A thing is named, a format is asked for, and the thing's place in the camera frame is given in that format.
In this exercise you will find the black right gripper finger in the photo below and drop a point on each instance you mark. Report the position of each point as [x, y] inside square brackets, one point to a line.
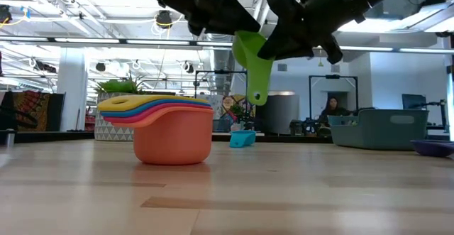
[291, 47]
[332, 48]

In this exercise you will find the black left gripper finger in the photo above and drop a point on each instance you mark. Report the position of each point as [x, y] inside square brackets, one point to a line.
[234, 18]

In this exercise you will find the green measuring cup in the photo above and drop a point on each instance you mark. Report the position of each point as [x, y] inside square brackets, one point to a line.
[259, 75]

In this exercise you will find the teal plastic basket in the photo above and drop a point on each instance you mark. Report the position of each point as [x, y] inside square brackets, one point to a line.
[376, 132]

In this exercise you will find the cyan measuring cup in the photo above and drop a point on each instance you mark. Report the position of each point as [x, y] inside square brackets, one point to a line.
[243, 139]

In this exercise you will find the orange measuring cup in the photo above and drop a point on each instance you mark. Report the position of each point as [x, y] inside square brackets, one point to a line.
[174, 139]

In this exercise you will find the indigo measuring cup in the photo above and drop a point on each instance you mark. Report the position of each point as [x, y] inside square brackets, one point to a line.
[432, 148]

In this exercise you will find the seated person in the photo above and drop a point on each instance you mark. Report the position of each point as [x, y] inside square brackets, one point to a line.
[332, 107]

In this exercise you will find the grey curved partition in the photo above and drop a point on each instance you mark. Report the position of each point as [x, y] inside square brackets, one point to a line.
[283, 112]

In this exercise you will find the long ceiling light strip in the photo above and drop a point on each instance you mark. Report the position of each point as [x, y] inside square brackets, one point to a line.
[106, 43]

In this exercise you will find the dark computer monitor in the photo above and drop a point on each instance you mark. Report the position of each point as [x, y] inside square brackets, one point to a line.
[413, 102]

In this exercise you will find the green succulent plant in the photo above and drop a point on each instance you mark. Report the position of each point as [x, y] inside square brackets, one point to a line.
[118, 86]

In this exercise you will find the white building column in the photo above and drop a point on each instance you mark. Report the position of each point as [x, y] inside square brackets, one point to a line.
[72, 86]

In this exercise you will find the white triangle-patterned plant pot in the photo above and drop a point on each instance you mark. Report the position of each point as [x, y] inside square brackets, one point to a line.
[110, 132]

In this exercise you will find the colourful patterned cloth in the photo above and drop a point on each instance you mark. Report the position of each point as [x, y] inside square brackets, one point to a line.
[25, 110]

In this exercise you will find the black rectangular rig frame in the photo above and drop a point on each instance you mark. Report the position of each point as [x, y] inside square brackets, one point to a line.
[220, 72]
[333, 76]

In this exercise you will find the round black ceiling camera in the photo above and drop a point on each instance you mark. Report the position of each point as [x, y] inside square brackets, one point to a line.
[164, 18]

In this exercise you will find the silver ventilation duct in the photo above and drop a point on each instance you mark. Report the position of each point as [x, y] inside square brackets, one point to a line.
[221, 71]

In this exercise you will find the colourful wall art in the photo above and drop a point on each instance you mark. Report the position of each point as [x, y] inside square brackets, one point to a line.
[227, 110]

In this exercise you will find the black aluminium table frame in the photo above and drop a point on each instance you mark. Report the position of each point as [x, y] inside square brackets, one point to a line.
[53, 135]

